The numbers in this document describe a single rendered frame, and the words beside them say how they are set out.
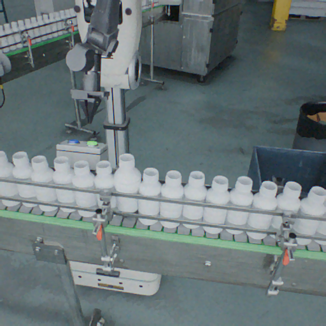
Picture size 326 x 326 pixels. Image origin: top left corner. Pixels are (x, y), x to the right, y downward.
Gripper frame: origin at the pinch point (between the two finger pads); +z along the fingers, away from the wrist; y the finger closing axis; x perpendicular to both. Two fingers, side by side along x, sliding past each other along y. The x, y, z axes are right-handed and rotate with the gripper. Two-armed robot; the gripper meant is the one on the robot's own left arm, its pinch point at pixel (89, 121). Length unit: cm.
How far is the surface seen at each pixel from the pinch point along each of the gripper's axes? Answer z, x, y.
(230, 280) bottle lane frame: 40, -11, 47
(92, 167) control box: 13.4, -3.2, 2.5
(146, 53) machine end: -45, 378, -55
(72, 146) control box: 7.8, -3.2, -3.9
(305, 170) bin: 18, 43, 80
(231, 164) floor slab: 56, 186, 66
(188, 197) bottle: 13.7, -17.5, 32.5
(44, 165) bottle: 10.0, -17.8, -5.6
